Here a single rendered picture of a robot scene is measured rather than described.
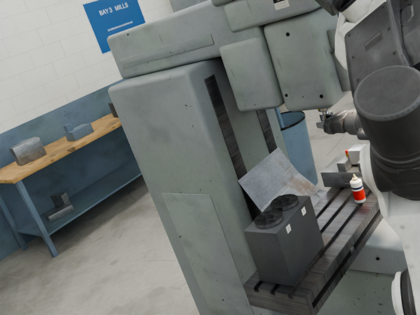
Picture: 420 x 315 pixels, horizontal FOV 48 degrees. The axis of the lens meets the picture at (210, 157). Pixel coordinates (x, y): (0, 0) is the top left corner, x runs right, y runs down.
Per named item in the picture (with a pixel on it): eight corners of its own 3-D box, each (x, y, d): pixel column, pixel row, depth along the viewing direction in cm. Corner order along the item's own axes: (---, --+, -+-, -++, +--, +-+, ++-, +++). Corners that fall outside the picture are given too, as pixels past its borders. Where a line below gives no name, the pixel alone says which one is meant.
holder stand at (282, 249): (325, 244, 153) (309, 191, 147) (294, 287, 138) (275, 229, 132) (293, 242, 161) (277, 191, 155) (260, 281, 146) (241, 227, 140)
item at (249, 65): (312, 85, 179) (294, 18, 171) (279, 109, 163) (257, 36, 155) (271, 91, 192) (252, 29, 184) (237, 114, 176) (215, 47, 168)
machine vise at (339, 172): (424, 170, 178) (418, 144, 174) (410, 189, 168) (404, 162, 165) (340, 170, 202) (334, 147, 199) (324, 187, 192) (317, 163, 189)
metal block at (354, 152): (369, 157, 185) (366, 144, 183) (363, 164, 181) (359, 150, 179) (357, 157, 188) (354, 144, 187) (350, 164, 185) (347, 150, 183)
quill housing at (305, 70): (358, 87, 165) (337, -3, 156) (333, 109, 152) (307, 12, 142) (311, 94, 178) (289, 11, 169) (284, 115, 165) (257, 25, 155)
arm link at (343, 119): (343, 103, 166) (371, 102, 156) (349, 127, 169) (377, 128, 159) (319, 117, 160) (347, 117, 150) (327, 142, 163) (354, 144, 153)
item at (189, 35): (295, 29, 171) (280, -26, 165) (262, 47, 157) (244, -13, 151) (154, 65, 226) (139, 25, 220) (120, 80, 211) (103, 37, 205)
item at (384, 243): (440, 224, 177) (435, 196, 173) (411, 280, 154) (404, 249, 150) (323, 216, 211) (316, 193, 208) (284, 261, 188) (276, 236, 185)
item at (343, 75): (357, 86, 156) (342, 24, 150) (352, 90, 154) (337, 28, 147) (346, 88, 159) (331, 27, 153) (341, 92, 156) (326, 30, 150)
